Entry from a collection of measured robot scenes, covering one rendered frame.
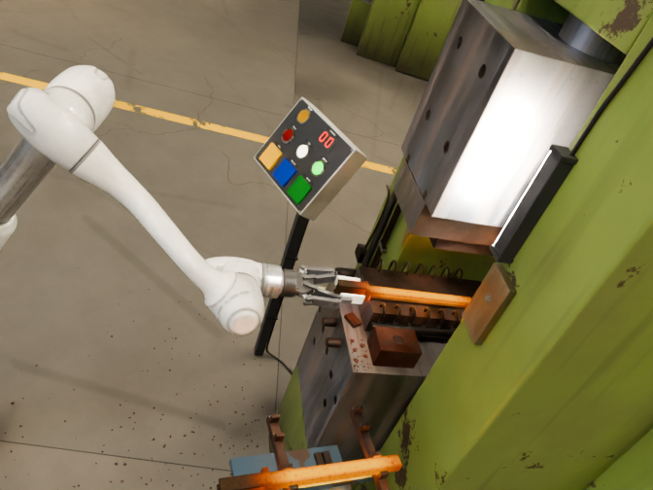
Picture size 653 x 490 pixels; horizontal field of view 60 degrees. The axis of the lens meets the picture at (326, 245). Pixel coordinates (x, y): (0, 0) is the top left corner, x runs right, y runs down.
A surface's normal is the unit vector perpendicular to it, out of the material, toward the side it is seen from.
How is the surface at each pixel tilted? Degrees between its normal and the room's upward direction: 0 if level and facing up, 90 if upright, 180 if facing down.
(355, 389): 90
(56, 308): 0
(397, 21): 90
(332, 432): 90
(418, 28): 90
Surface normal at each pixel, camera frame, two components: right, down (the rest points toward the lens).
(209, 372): 0.28, -0.75
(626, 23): -0.95, -0.12
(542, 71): 0.14, 0.65
